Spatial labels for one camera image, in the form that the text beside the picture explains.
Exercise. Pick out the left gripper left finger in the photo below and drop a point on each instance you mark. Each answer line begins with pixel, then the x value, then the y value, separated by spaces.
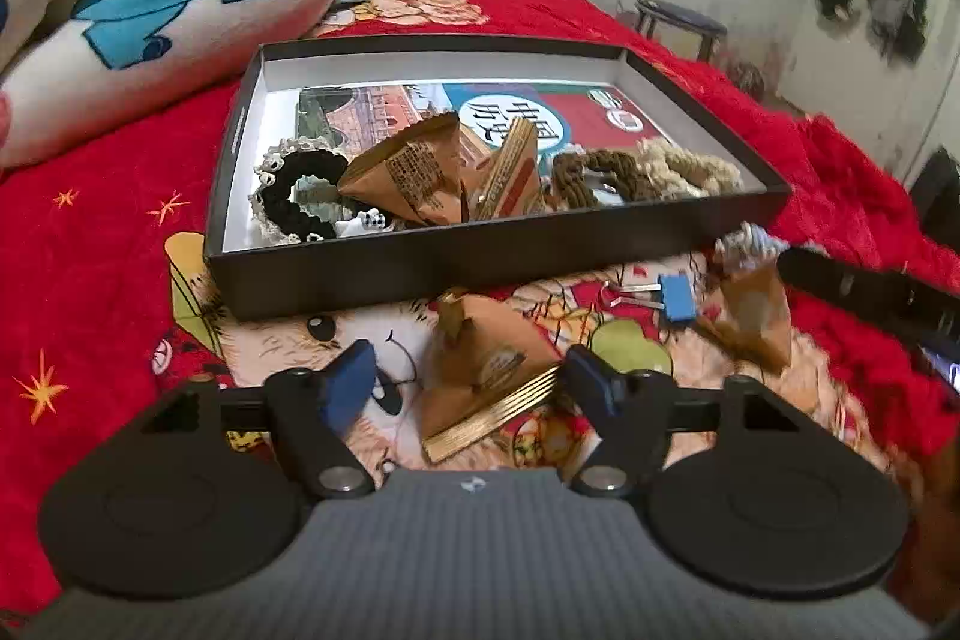
pixel 312 411

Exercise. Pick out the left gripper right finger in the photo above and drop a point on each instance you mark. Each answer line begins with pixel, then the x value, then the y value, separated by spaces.
pixel 631 415

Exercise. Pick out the brown snack packet front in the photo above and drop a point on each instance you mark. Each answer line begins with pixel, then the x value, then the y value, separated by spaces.
pixel 481 354

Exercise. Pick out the black white-trim scrunchie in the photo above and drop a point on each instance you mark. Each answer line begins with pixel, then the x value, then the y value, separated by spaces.
pixel 296 200

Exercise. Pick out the cream knit scrunchie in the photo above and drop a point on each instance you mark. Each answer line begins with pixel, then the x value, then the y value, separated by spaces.
pixel 672 172

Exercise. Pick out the brown knit scrunchie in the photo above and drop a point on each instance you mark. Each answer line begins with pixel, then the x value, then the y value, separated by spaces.
pixel 576 175

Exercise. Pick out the brown triangular snack packet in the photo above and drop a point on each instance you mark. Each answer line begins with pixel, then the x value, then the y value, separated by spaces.
pixel 414 174

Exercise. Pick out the smartphone with lit screen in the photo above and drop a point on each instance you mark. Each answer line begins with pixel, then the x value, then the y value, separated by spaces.
pixel 947 369

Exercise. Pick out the black shallow cardboard box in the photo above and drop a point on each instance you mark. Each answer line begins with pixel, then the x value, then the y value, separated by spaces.
pixel 259 281

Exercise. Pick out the white door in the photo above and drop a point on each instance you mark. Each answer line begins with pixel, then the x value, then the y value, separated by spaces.
pixel 877 68

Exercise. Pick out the brown patterned ball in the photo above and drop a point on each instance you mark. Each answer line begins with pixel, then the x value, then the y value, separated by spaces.
pixel 747 78

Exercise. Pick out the chinese history textbook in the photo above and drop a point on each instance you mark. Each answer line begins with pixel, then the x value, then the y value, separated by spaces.
pixel 566 115

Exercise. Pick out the blue round stool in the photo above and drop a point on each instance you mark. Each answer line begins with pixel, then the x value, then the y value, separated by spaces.
pixel 652 13

